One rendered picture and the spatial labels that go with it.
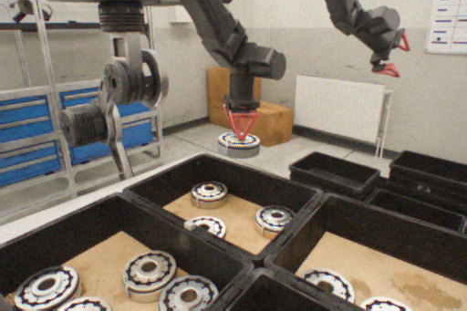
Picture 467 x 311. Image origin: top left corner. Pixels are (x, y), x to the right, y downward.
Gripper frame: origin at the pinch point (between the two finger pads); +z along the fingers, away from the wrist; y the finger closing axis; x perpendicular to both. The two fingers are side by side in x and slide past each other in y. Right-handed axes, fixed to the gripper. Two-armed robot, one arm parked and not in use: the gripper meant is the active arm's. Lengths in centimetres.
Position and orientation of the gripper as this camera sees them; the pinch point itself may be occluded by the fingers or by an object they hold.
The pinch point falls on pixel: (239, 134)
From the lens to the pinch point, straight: 73.7
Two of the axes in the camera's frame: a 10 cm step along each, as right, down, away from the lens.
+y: -2.1, -3.2, 9.3
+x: -9.8, 0.2, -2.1
